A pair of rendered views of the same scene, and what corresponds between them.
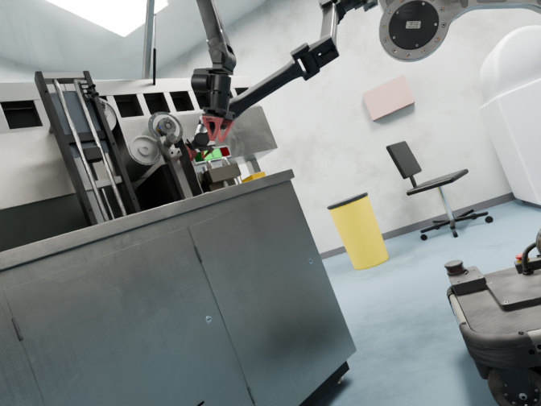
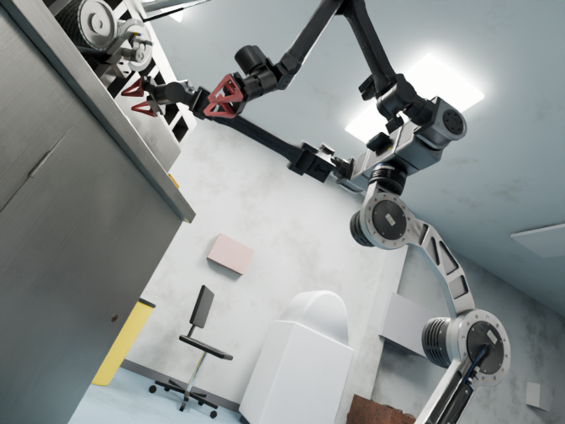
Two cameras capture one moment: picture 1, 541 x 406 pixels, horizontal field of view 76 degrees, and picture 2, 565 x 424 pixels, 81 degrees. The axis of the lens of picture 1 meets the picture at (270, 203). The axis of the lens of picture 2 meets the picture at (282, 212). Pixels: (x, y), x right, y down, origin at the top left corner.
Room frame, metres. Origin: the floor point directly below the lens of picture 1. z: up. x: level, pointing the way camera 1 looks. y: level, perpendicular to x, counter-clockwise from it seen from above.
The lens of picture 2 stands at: (0.42, 0.25, 0.58)
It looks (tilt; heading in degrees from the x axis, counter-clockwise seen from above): 23 degrees up; 326
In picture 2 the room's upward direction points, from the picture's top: 24 degrees clockwise
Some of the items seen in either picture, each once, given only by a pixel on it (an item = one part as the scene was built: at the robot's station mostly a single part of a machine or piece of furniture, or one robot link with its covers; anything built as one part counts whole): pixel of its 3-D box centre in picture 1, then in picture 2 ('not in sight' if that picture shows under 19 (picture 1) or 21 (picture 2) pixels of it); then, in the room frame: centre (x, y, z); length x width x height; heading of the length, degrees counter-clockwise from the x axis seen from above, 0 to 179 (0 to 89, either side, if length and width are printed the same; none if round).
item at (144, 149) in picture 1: (135, 159); (64, 17); (1.48, 0.47, 1.17); 0.26 x 0.12 x 0.12; 40
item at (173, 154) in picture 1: (179, 170); (102, 82); (1.40, 0.30, 1.05); 0.06 x 0.05 x 0.31; 40
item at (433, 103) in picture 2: not in sight; (418, 109); (0.93, -0.43, 1.45); 0.09 x 0.08 x 0.12; 159
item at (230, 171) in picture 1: (204, 184); not in sight; (1.70, 0.27, 1.00); 0.40 x 0.16 x 0.06; 40
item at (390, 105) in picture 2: not in sight; (399, 100); (0.95, -0.36, 1.43); 0.10 x 0.05 x 0.09; 69
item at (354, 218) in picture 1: (358, 230); (111, 333); (3.22, -0.67, 0.31); 0.39 x 0.39 x 0.62
